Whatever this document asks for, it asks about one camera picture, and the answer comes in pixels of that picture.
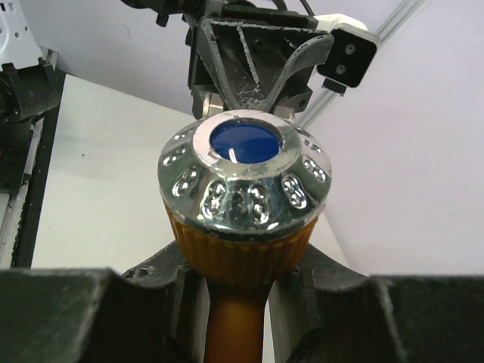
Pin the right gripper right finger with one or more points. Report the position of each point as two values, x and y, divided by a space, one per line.
323 311

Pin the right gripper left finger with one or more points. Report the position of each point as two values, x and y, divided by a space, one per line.
155 312

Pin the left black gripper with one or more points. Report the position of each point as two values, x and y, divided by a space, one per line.
252 58

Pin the orange plastic water faucet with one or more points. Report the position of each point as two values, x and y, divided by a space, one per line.
243 190

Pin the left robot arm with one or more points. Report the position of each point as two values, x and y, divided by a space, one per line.
30 87

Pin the left aluminium frame post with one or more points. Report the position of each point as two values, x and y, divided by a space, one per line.
385 27

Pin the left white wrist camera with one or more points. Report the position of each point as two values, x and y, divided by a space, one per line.
351 54

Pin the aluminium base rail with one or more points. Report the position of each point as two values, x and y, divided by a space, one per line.
21 211

